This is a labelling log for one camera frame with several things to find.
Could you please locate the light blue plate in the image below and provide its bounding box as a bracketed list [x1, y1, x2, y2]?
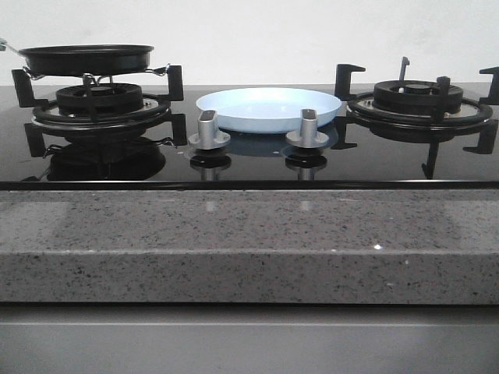
[196, 87, 342, 134]

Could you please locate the black frying pan mint handle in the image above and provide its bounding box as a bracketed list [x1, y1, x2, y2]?
[1, 39, 154, 77]

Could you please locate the left silver stove knob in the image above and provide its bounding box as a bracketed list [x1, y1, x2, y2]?
[188, 110, 231, 150]

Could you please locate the silver stove knob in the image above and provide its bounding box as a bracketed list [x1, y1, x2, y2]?
[285, 109, 329, 149]
[188, 110, 231, 150]

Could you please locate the right silver stove knob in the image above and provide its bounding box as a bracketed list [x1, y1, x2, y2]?
[285, 109, 329, 149]

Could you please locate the black glass gas cooktop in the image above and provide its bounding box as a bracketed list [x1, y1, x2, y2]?
[1, 86, 498, 190]

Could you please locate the left black pan support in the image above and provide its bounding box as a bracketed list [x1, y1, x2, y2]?
[12, 65, 185, 157]

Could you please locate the black pan support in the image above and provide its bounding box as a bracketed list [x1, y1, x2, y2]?
[12, 65, 185, 157]
[334, 58, 498, 182]

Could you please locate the right black burner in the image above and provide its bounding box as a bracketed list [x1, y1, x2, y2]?
[347, 77, 493, 130]

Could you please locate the black burner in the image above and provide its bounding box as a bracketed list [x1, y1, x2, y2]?
[347, 77, 493, 130]
[32, 83, 170, 134]

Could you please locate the left black burner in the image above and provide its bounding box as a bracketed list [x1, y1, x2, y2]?
[32, 83, 170, 134]

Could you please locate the right black pan support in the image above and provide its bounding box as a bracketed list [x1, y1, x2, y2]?
[334, 58, 498, 182]

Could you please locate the grey cabinet front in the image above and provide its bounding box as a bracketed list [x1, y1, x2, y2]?
[1, 305, 498, 373]

